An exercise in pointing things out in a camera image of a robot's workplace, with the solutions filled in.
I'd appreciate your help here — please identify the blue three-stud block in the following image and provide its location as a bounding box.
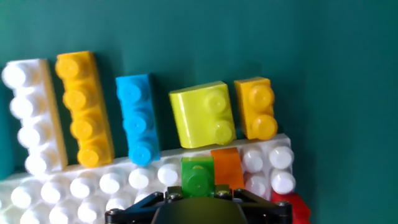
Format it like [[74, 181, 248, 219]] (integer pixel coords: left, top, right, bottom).
[[115, 73, 162, 167]]

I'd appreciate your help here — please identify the orange-yellow four-stud block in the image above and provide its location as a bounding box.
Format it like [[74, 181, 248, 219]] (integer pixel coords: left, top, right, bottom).
[[55, 50, 115, 169]]

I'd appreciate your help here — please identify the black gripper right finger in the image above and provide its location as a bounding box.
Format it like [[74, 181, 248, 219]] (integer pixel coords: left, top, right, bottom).
[[214, 184, 294, 224]]

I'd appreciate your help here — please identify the white studded baseplate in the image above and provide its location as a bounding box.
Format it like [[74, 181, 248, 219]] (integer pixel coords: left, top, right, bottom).
[[0, 133, 296, 224]]

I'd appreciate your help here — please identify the orange curved block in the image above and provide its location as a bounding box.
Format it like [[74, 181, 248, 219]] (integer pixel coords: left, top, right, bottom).
[[210, 147, 246, 191]]

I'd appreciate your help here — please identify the orange-yellow two-stud block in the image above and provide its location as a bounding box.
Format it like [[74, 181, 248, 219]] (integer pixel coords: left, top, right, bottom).
[[233, 77, 279, 141]]

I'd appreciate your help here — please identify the green two-stud block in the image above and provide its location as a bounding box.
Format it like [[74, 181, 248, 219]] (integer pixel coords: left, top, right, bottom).
[[180, 156, 216, 198]]

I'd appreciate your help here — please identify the green table mat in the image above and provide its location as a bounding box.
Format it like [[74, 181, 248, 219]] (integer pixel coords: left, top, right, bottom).
[[0, 0, 398, 224]]

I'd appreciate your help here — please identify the lime yellow sloped block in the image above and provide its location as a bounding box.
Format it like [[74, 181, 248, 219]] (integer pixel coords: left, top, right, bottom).
[[169, 80, 237, 149]]

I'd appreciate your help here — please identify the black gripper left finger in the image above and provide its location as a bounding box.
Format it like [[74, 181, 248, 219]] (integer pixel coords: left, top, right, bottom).
[[104, 185, 184, 224]]

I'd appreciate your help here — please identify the small red block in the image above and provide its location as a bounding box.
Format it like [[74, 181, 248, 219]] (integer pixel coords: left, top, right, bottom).
[[271, 192, 312, 224]]

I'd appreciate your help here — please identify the white four-stud block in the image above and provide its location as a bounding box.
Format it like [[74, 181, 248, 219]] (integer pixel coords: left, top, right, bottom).
[[1, 58, 68, 175]]

